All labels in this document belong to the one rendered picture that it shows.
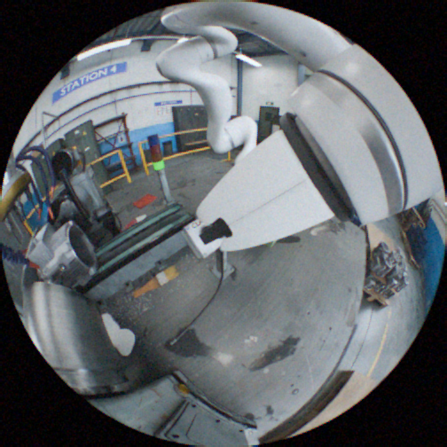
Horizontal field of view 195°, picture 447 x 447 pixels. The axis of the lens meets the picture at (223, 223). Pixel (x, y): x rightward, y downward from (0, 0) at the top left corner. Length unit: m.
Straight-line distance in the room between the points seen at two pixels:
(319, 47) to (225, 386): 0.65
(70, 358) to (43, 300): 0.11
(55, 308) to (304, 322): 0.64
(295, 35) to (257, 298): 0.57
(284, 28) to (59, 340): 0.44
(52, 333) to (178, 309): 0.38
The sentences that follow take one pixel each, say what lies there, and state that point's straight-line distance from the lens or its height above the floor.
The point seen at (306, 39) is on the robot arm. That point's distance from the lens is 0.18.
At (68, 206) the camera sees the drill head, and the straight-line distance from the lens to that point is 0.70.
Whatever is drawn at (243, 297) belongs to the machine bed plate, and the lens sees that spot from 0.47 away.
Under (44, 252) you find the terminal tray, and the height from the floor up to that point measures 1.11.
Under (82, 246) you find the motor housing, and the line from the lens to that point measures 0.62.
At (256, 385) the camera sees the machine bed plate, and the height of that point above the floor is 0.80.
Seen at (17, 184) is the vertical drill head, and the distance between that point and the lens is 0.48.
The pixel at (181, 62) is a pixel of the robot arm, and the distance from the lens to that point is 0.41.
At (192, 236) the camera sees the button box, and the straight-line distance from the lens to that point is 0.24.
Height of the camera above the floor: 1.25
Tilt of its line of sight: 45 degrees down
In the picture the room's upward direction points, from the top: straight up
